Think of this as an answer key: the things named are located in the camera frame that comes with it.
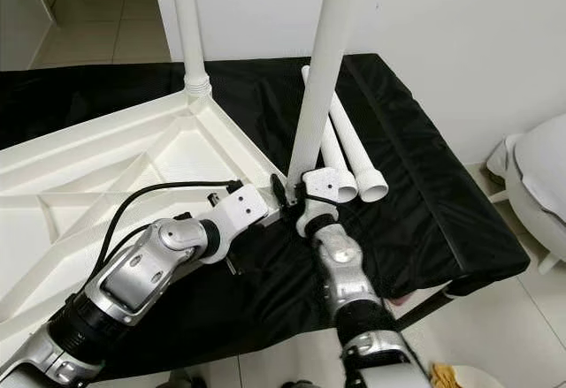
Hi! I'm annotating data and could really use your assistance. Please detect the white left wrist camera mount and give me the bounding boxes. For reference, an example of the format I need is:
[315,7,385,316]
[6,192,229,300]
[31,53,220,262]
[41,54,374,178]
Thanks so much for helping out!
[206,185,272,265]

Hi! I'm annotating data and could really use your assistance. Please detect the mustard yellow cloth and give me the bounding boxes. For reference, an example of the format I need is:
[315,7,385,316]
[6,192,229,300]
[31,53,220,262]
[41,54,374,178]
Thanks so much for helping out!
[427,361,463,388]

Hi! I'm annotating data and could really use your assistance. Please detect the grey robot right foot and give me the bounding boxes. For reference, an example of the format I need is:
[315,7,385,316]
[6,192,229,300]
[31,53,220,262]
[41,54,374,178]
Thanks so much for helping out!
[279,377,319,388]

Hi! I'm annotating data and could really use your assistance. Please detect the white plastic children table top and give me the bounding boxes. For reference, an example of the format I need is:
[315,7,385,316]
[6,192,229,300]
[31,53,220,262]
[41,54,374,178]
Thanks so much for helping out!
[0,93,286,369]

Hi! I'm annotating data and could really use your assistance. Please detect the white plastic table leg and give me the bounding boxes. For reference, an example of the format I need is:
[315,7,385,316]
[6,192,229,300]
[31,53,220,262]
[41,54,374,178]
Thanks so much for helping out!
[285,0,365,203]
[302,65,360,203]
[331,92,391,205]
[169,0,214,99]

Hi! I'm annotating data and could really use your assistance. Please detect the black-legged table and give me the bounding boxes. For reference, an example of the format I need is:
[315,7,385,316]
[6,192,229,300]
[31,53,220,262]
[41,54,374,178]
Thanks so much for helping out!
[392,289,454,333]

